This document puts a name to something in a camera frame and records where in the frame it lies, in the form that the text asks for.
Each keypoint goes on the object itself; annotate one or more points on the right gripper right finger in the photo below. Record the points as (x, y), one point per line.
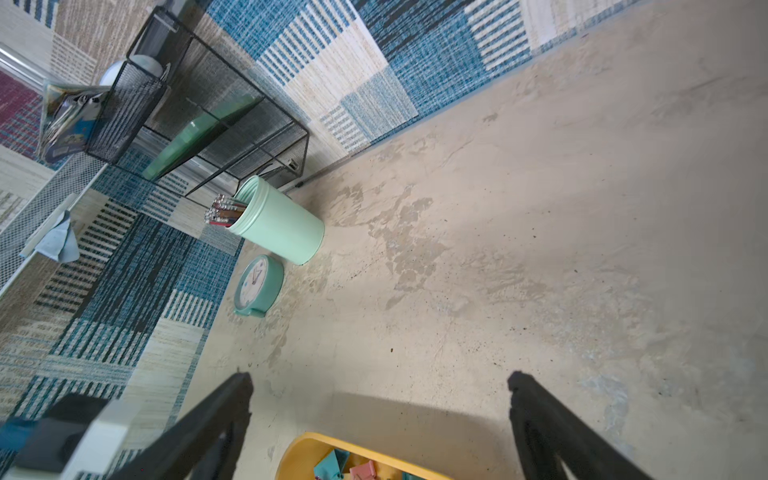
(553, 443)

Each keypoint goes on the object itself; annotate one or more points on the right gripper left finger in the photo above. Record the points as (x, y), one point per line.
(205, 444)

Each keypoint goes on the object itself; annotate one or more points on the yellow storage tray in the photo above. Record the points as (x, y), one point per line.
(316, 456)

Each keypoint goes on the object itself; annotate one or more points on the pink binder clip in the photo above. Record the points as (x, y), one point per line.
(365, 471)

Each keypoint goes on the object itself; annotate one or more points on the teal clip beside yellow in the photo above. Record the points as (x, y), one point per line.
(332, 466)

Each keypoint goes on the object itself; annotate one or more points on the green round clock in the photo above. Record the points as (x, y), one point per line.
(259, 287)

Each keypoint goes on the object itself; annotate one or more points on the green pen cup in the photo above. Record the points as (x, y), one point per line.
(274, 222)

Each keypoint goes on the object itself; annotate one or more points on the pencils in cup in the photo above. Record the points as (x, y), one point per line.
(225, 211)

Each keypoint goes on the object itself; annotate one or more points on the blue cloth in basket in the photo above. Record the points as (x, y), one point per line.
(55, 239)

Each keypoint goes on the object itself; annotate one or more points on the green tray on shelf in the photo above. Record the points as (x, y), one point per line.
(198, 134)

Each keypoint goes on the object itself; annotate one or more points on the magazines on shelf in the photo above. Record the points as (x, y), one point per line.
(69, 115)

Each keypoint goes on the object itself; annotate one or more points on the white oval device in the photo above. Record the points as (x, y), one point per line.
(138, 64)

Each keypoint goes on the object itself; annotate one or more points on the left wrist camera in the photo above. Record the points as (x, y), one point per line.
(78, 434)

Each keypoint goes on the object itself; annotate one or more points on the white wire wall basket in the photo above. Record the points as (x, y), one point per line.
(66, 186)

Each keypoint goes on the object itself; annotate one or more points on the black wire shelf rack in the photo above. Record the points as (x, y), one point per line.
(181, 116)

